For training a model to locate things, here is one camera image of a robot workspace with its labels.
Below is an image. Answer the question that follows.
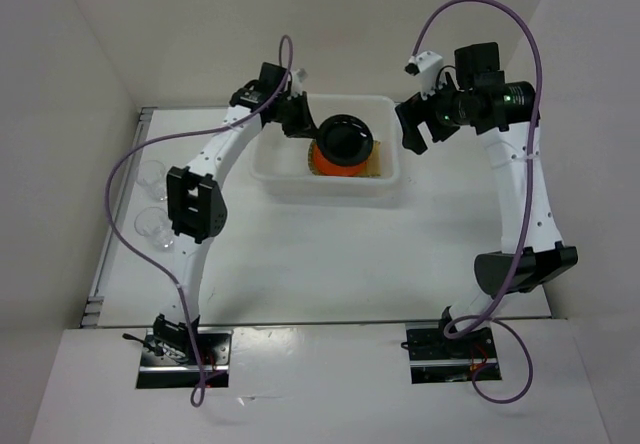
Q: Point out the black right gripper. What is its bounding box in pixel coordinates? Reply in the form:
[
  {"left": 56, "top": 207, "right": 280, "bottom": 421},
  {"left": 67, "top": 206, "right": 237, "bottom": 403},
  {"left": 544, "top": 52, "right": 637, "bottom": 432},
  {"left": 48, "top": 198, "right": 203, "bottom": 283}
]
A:
[{"left": 395, "top": 70, "right": 474, "bottom": 154}]

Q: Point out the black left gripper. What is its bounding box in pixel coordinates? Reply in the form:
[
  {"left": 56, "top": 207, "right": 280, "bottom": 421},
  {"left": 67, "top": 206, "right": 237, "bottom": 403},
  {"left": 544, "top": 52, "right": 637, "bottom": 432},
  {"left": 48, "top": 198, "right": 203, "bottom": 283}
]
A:
[{"left": 273, "top": 90, "right": 320, "bottom": 138}]

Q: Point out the black round dish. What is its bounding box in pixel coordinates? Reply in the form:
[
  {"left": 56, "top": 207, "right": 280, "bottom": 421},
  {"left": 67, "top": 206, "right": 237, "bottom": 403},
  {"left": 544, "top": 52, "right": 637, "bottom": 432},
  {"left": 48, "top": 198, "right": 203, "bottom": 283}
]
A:
[{"left": 316, "top": 114, "right": 374, "bottom": 167}]

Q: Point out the orange plastic plate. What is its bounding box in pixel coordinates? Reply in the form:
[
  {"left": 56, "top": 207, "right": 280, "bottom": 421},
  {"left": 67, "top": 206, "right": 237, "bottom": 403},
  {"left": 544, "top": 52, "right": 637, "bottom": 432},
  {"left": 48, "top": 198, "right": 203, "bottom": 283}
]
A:
[{"left": 310, "top": 144, "right": 367, "bottom": 177}]

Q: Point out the woven bamboo tray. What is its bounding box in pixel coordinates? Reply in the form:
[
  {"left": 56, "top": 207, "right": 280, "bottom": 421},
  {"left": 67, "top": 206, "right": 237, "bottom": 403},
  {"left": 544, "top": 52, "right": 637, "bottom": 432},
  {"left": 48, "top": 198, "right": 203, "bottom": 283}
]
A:
[{"left": 307, "top": 140, "right": 382, "bottom": 178}]

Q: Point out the clear plastic cup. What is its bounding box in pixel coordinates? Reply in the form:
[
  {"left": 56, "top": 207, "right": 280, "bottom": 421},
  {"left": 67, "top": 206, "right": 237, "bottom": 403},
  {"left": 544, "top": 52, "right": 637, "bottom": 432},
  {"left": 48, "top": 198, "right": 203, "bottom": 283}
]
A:
[
  {"left": 136, "top": 160, "right": 167, "bottom": 202},
  {"left": 134, "top": 207, "right": 174, "bottom": 251}
]

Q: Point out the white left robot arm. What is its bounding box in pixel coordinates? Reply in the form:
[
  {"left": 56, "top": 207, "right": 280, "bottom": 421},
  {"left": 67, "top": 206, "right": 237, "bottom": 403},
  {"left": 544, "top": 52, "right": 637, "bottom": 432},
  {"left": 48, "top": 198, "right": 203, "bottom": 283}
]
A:
[{"left": 153, "top": 63, "right": 316, "bottom": 364}]

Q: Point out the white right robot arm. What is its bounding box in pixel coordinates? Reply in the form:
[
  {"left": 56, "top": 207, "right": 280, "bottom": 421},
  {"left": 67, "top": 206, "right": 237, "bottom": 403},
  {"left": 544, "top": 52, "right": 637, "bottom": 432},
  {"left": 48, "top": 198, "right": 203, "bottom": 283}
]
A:
[{"left": 395, "top": 42, "right": 578, "bottom": 359}]

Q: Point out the clear plastic bin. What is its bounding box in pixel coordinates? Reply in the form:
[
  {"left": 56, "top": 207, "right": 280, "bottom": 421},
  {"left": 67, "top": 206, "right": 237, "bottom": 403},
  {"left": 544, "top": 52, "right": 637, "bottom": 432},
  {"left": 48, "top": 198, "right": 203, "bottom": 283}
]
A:
[{"left": 251, "top": 94, "right": 401, "bottom": 208}]

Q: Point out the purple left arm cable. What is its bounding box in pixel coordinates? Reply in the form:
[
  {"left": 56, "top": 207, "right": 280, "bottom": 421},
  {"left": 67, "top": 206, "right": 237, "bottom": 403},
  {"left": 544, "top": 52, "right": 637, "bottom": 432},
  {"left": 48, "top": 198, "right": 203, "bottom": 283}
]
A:
[{"left": 106, "top": 34, "right": 294, "bottom": 408}]

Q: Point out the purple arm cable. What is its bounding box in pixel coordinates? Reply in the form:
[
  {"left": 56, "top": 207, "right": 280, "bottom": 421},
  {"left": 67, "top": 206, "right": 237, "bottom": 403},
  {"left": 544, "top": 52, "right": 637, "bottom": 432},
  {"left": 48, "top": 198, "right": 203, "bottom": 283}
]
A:
[
  {"left": 106, "top": 34, "right": 294, "bottom": 408},
  {"left": 412, "top": 0, "right": 544, "bottom": 404}
]

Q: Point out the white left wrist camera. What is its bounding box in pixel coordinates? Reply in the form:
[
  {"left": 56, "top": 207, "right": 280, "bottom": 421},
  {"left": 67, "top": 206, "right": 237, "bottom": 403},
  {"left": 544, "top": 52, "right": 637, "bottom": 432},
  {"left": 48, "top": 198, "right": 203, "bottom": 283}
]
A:
[{"left": 290, "top": 68, "right": 308, "bottom": 94}]

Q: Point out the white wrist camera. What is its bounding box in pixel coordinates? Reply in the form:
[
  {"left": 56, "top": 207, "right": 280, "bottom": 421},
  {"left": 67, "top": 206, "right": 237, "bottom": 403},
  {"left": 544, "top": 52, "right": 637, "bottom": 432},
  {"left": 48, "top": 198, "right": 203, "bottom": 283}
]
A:
[
  {"left": 404, "top": 51, "right": 444, "bottom": 100},
  {"left": 290, "top": 68, "right": 308, "bottom": 94}
]

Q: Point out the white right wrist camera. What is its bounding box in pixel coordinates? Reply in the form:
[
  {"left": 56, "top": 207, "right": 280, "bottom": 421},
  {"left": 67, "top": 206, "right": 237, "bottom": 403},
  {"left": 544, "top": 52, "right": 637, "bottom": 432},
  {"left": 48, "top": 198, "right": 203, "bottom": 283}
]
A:
[{"left": 404, "top": 51, "right": 444, "bottom": 100}]

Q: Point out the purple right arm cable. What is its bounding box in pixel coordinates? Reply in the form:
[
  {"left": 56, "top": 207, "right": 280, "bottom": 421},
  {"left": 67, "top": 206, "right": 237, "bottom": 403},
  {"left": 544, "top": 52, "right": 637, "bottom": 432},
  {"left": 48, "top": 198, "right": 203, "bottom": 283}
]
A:
[{"left": 412, "top": 0, "right": 544, "bottom": 404}]

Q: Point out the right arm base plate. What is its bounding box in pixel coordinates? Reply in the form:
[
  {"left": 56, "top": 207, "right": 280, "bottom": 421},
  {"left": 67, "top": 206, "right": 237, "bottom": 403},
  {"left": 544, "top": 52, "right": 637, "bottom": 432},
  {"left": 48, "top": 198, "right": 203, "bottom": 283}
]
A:
[{"left": 400, "top": 322, "right": 502, "bottom": 384}]

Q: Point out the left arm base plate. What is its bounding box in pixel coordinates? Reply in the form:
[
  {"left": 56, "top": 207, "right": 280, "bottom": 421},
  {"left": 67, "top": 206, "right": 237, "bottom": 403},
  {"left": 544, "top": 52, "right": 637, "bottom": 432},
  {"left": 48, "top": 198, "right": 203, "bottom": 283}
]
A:
[{"left": 136, "top": 328, "right": 232, "bottom": 389}]

